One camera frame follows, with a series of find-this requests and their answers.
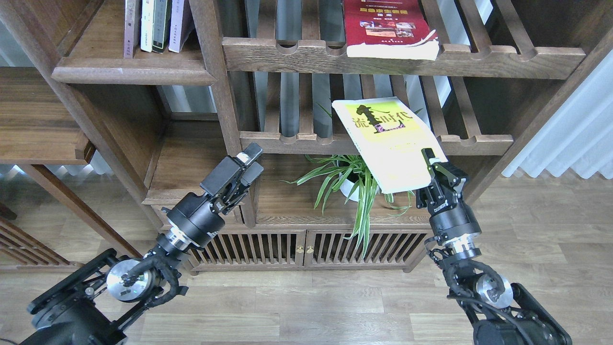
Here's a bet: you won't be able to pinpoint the white upright book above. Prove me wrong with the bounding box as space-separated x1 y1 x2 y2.
140 0 155 53

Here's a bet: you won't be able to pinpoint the maroon book white characters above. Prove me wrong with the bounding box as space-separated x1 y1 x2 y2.
123 0 142 59

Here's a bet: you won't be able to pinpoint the green spider plant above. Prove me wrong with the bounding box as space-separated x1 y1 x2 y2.
284 103 424 257

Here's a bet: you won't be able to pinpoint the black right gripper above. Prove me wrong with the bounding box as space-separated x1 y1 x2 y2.
416 148 481 247

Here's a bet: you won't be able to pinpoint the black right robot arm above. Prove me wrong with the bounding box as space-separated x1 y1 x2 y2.
416 148 572 345

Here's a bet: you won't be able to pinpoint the dark wooden bookshelf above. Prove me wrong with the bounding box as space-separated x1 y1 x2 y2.
1 0 612 272

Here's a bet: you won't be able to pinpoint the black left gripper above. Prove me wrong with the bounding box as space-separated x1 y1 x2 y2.
162 142 263 250

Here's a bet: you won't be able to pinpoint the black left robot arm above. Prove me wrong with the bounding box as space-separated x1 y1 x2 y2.
23 143 263 345

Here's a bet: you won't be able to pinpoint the red book on top shelf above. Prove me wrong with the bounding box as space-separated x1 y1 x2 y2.
343 0 439 61

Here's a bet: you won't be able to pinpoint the white plant pot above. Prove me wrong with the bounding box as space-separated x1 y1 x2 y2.
340 173 381 202

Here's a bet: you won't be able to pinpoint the yellow-green book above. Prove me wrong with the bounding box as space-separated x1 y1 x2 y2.
331 97 447 194

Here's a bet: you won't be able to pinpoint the dark green upright book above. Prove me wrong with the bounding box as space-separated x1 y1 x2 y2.
152 0 171 53

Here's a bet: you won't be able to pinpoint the lavender upright book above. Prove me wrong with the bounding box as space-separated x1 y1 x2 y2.
168 0 195 53

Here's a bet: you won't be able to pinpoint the white curtain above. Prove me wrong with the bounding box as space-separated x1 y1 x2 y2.
502 53 613 179

